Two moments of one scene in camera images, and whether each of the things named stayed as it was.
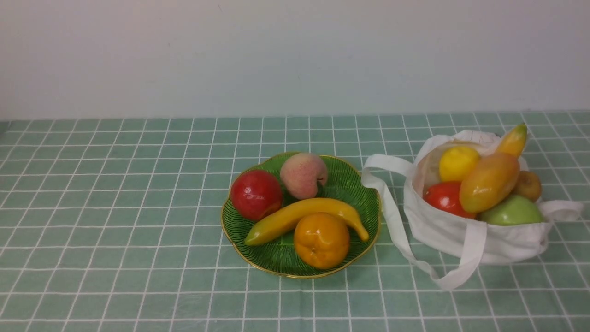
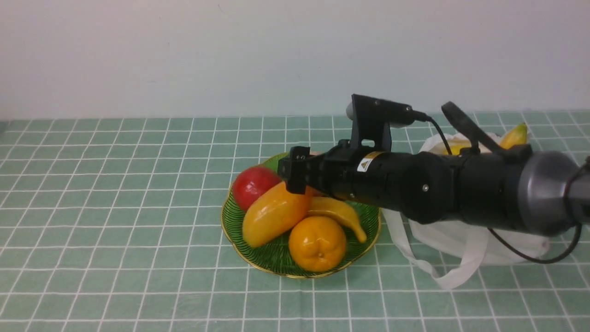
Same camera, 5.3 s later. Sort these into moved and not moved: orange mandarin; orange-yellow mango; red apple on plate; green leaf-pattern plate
Moved: orange-yellow mango
Not moved: red apple on plate; orange mandarin; green leaf-pattern plate
